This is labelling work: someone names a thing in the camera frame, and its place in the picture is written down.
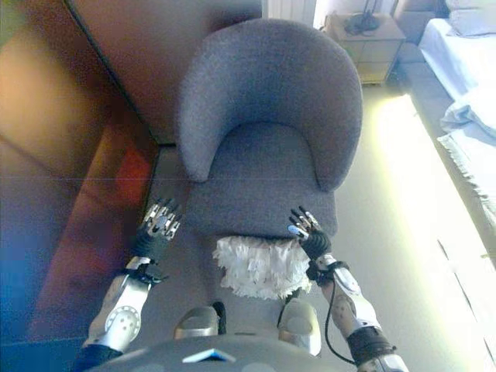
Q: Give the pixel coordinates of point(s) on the white pillow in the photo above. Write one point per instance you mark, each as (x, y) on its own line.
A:
(472, 21)

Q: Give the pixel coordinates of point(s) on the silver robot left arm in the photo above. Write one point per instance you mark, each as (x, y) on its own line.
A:
(120, 317)

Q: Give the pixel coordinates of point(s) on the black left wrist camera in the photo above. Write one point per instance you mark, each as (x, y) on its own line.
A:
(149, 273)

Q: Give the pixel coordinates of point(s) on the black lamp base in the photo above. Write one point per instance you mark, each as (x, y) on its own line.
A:
(362, 21)

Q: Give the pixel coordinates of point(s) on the grey fabric armchair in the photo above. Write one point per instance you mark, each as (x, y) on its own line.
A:
(267, 85)

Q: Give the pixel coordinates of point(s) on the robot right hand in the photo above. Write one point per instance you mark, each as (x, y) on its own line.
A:
(315, 242)

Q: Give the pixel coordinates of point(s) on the light wooden nightstand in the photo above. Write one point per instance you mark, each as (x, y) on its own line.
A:
(372, 50)

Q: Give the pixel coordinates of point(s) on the silver robot torso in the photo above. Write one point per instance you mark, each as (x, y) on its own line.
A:
(232, 360)

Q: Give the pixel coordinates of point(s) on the silver robot left leg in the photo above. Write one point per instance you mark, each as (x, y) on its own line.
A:
(195, 321)

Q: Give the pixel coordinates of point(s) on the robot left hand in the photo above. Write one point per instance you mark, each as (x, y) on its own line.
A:
(157, 240)

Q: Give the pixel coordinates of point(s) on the silver robot right leg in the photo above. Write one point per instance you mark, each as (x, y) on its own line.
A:
(298, 325)

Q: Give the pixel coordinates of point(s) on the dark colourful glossy cabinet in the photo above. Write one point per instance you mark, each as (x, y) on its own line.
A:
(58, 174)

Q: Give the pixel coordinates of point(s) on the bed with white sheet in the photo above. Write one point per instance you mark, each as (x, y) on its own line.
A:
(441, 50)

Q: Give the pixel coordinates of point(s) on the white fringed blanket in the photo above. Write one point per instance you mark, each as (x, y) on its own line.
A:
(476, 166)

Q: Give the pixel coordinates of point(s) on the silver robot leg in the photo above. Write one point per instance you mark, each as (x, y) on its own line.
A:
(298, 325)
(195, 321)

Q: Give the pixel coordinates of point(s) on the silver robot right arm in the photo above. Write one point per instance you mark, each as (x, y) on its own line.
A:
(356, 314)

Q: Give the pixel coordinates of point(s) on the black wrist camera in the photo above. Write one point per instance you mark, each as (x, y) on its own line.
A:
(315, 273)
(149, 273)

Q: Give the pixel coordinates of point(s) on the white fringed cushion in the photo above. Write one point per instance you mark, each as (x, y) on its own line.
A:
(259, 267)

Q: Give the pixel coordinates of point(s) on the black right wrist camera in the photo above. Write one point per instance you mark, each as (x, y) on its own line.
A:
(315, 273)

